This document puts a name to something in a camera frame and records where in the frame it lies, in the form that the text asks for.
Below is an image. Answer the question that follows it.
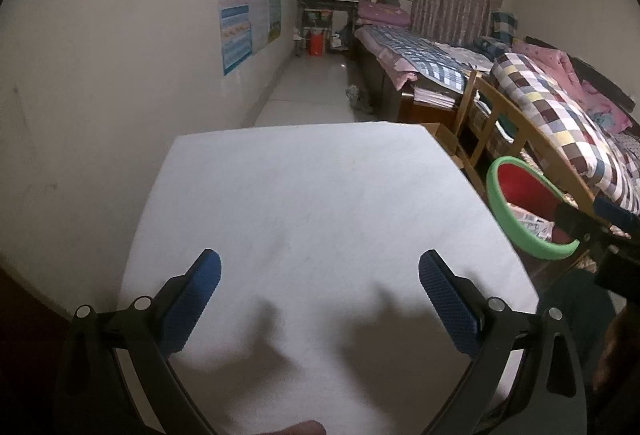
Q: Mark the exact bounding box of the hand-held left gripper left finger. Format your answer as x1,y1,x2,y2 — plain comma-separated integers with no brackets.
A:
52,247,223,435

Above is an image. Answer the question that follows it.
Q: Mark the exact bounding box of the dark wooden desk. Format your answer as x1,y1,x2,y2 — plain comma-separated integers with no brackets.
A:
296,0,360,58

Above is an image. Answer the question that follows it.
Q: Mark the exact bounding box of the green wall poster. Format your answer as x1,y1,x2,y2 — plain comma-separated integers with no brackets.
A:
268,0,283,43

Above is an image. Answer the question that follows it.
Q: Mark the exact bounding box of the purple pillow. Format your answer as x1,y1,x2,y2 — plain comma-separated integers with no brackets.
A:
357,1,413,28

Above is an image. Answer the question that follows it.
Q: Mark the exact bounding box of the blue plaid bedspread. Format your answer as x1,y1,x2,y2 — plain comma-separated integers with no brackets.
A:
362,25,493,88

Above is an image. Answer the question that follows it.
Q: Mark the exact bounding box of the person's left hand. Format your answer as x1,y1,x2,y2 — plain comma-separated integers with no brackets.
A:
257,420,328,435

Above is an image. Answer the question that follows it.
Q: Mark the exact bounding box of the checkered quilt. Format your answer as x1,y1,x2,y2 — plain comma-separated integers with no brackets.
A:
490,52,640,216

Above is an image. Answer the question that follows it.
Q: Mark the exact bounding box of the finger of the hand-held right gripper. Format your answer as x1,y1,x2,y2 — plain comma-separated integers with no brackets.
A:
552,202,608,246
595,198,640,231

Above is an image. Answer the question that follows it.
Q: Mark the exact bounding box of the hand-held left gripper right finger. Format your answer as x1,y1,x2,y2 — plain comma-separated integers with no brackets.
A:
418,249,587,435

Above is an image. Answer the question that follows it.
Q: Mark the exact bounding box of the red bin with green rim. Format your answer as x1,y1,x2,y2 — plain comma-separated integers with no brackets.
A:
486,156,583,261

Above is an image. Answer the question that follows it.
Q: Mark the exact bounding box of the dark wooden bed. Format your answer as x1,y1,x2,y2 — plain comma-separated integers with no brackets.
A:
357,40,471,123

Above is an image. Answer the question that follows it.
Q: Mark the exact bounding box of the wooden chair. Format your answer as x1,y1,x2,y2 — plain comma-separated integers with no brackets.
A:
452,70,601,216

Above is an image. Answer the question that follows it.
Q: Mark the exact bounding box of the pale pink snack bag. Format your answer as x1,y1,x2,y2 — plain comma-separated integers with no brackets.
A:
507,208,556,241

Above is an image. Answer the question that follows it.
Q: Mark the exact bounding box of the pink bed sheet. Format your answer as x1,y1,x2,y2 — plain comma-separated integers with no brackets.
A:
385,55,421,91

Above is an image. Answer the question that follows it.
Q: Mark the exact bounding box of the pale chart wall poster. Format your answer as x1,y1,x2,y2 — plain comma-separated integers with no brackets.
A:
249,0,272,56

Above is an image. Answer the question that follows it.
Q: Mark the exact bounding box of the blue wall poster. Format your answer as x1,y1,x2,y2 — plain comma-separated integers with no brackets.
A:
216,0,252,77

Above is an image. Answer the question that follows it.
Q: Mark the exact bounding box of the blue plaid pillow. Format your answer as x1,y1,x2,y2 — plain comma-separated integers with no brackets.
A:
491,11,518,38

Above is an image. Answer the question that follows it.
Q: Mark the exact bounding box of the pink quilt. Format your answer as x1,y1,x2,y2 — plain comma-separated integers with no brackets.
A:
512,40,636,133

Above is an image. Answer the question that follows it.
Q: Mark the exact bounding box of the cardboard box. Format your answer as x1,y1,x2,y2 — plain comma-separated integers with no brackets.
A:
420,121,463,156

